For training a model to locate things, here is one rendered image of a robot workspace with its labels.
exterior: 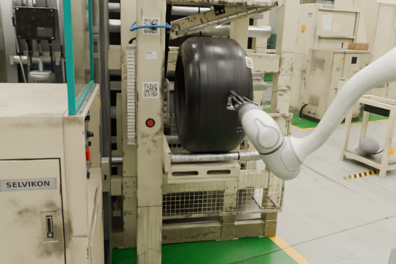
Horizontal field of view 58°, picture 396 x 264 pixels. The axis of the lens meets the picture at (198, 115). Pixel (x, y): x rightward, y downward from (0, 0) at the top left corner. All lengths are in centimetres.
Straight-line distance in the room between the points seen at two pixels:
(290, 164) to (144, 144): 77
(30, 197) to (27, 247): 16
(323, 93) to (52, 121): 554
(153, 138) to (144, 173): 19
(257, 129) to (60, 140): 58
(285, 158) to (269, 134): 14
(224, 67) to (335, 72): 477
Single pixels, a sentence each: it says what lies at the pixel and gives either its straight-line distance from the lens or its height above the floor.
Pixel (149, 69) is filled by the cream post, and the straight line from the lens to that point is 166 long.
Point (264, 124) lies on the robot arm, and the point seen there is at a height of 122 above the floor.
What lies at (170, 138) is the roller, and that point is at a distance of 196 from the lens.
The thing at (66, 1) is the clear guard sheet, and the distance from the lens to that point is 98.
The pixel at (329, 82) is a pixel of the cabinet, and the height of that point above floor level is 73.
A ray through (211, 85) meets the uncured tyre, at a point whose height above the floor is 128.
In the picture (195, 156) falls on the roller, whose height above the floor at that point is 91.
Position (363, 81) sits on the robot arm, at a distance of 116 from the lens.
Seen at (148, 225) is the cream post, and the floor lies 51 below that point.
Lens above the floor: 151
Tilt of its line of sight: 14 degrees down
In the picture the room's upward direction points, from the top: 2 degrees clockwise
